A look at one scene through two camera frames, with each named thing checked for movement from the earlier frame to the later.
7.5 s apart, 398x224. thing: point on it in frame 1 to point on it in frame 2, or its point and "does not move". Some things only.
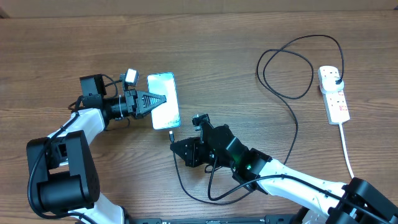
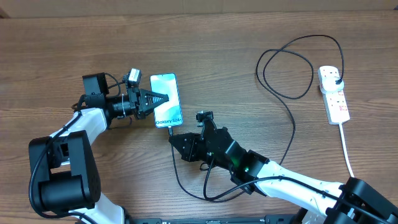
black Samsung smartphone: (167, 115) does not move
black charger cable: (273, 91) to (283, 158)
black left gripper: (136, 104) does not move
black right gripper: (193, 156) does not move
